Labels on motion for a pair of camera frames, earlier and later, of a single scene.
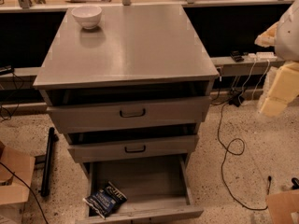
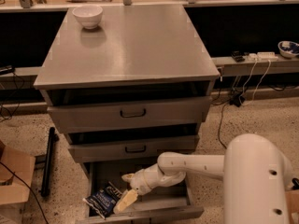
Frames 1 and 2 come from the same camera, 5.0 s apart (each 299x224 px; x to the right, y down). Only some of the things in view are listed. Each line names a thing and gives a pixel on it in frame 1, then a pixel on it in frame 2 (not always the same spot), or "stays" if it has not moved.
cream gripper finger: x=267 y=38 -> x=128 y=177
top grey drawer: x=92 y=114 stays
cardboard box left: x=14 y=194 stays
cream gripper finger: x=284 y=89 -> x=125 y=201
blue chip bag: x=106 y=201 stays
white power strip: x=262 y=56 stays
